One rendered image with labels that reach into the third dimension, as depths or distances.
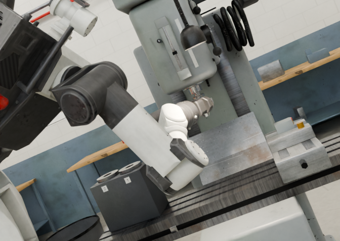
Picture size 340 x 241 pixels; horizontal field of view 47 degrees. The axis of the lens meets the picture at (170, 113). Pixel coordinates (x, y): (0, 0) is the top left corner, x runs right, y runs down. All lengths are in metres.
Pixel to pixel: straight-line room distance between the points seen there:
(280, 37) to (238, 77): 3.91
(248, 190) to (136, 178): 0.39
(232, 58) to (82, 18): 0.87
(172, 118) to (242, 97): 0.70
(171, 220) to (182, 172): 0.47
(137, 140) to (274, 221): 0.54
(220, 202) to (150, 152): 0.52
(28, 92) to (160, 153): 0.33
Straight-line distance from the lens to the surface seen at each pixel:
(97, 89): 0.88
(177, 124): 1.12
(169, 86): 1.32
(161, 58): 1.32
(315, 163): 1.26
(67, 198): 6.42
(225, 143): 1.76
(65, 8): 1.09
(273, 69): 5.09
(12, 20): 0.90
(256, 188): 1.35
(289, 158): 1.24
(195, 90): 1.38
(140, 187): 1.44
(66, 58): 0.97
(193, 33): 1.14
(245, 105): 1.77
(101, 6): 5.91
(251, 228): 1.26
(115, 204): 1.51
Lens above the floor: 1.34
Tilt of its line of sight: 4 degrees down
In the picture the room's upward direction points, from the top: 24 degrees counter-clockwise
